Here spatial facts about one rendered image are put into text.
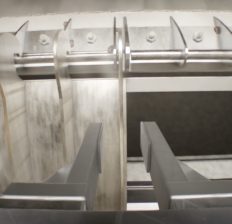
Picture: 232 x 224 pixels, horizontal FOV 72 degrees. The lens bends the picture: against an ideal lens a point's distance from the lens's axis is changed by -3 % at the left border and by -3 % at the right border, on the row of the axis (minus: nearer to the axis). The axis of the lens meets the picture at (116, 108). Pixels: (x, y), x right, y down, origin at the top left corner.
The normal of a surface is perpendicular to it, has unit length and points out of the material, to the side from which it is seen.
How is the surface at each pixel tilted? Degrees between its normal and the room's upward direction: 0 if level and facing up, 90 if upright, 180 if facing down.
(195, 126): 36
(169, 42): 29
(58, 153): 8
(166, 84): 0
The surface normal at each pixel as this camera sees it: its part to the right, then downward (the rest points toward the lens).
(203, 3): -0.02, -0.34
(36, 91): -0.02, 0.02
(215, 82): -0.01, 0.30
